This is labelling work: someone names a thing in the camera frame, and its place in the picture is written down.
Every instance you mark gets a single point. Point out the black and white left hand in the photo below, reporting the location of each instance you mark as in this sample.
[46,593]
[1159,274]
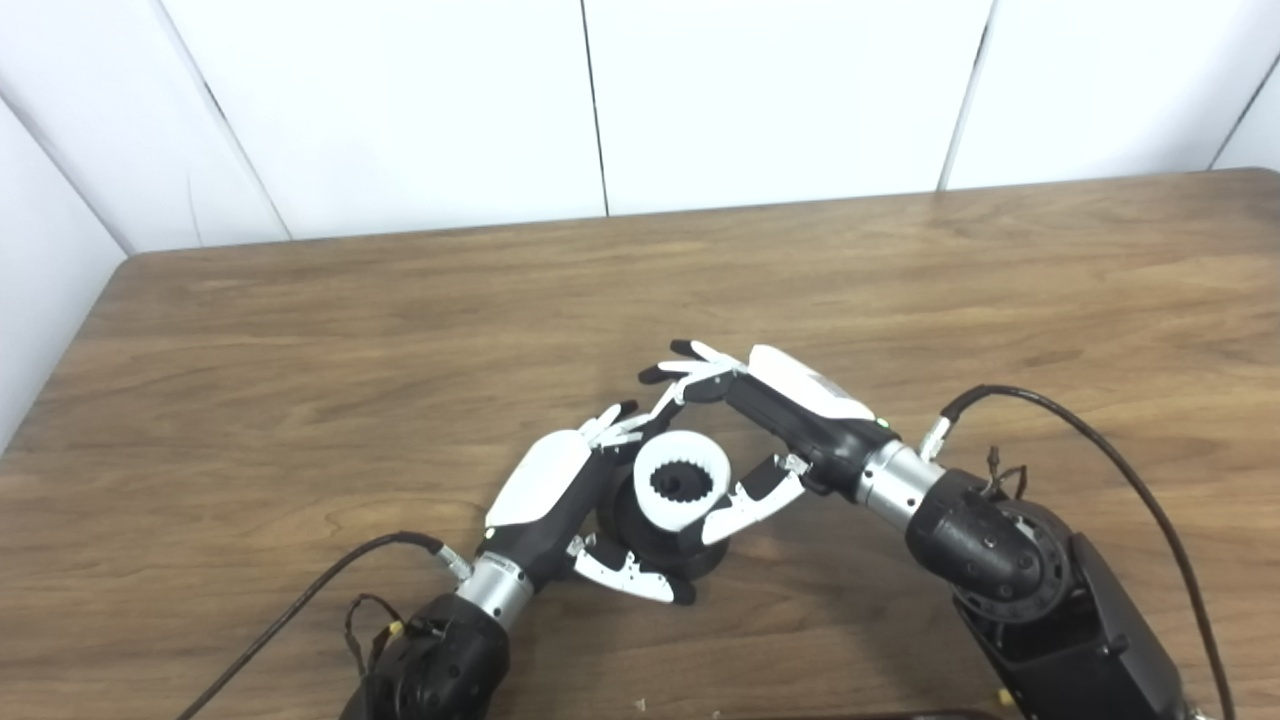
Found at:
[540,480]

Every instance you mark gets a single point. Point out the black and white right hand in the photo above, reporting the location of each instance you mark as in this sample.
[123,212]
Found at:
[810,420]

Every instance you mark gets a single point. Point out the round black stepped part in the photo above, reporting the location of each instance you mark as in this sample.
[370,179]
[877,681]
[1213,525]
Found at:
[625,525]

